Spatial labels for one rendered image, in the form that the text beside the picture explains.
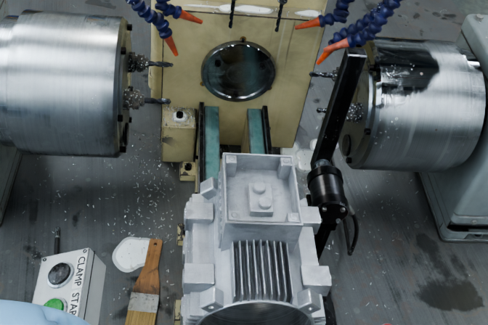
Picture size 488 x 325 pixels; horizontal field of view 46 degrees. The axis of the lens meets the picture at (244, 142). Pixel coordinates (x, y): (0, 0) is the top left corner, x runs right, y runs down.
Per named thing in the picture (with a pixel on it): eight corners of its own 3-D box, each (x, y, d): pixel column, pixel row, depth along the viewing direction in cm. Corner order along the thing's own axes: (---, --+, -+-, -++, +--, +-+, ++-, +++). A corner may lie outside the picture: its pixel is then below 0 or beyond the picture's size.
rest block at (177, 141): (162, 142, 126) (163, 102, 118) (193, 144, 127) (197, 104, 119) (160, 162, 122) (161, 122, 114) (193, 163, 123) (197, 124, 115)
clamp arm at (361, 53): (308, 160, 101) (344, 43, 83) (325, 161, 101) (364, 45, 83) (311, 175, 99) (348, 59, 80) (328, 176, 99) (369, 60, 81)
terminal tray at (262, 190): (216, 184, 85) (220, 151, 79) (286, 187, 86) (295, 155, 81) (217, 254, 76) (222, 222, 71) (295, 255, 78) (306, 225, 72)
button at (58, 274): (56, 270, 74) (49, 263, 73) (77, 266, 74) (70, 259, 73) (51, 291, 72) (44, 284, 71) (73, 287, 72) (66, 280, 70)
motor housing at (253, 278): (183, 241, 95) (189, 167, 81) (295, 244, 97) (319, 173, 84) (179, 360, 81) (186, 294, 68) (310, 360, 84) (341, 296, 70)
